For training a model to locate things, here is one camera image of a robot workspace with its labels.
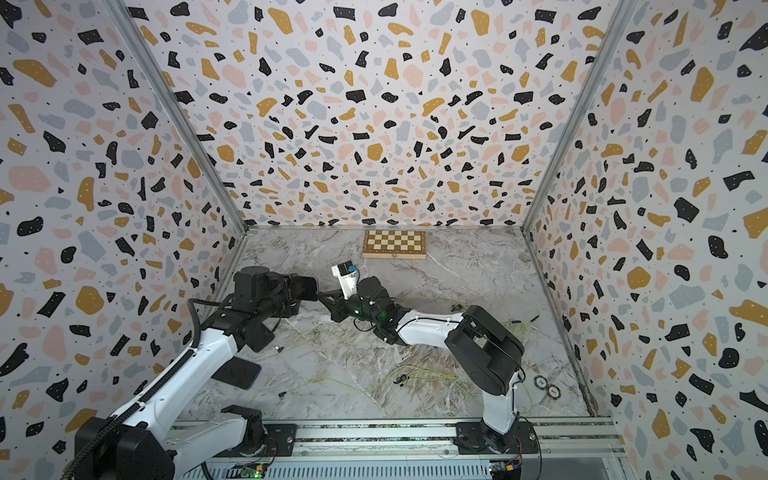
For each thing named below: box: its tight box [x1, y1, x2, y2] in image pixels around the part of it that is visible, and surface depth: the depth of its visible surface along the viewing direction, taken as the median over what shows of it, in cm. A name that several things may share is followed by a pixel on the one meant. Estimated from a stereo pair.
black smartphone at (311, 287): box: [297, 276, 320, 301], surface depth 82 cm
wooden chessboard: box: [362, 230, 427, 260], surface depth 115 cm
